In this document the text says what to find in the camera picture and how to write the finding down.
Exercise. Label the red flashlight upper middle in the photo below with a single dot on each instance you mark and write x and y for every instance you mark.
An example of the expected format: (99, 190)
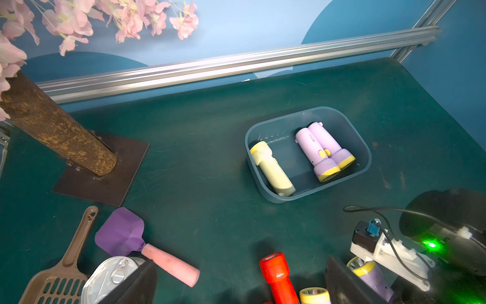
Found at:
(275, 271)

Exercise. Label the purple flashlight lit head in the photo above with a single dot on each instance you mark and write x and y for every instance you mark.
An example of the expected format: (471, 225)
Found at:
(323, 166)

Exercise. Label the brown slotted litter scoop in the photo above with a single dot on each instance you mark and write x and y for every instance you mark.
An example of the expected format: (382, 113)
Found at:
(63, 283)

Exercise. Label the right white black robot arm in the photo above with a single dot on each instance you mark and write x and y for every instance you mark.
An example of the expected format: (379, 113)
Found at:
(436, 256)

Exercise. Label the horizontal aluminium frame rail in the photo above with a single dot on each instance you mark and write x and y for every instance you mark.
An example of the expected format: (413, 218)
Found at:
(141, 79)

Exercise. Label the pale green flashlight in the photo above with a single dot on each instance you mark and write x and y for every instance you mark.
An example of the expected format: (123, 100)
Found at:
(263, 158)

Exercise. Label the brown tree base plate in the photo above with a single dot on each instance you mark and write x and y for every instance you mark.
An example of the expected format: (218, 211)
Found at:
(112, 188)

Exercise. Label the purple spatula pink handle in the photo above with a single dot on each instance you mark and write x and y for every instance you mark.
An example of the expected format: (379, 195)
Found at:
(122, 234)

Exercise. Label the pink cherry blossom tree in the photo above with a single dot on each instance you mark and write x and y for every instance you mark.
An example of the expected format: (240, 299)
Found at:
(29, 108)

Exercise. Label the metal tin can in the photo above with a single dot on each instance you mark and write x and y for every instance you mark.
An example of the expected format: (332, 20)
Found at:
(109, 275)

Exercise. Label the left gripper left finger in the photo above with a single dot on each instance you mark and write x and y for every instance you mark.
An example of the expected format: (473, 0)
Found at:
(139, 287)

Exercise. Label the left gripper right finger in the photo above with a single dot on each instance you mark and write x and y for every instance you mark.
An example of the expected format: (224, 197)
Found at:
(346, 287)

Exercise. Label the blue-grey plastic storage box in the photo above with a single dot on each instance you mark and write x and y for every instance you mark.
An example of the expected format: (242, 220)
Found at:
(302, 153)

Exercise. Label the purple flashlight yellow head middle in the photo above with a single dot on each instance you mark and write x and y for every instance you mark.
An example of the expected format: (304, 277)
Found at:
(314, 295)

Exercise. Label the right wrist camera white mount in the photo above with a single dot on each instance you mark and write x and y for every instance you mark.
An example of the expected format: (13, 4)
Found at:
(371, 243)

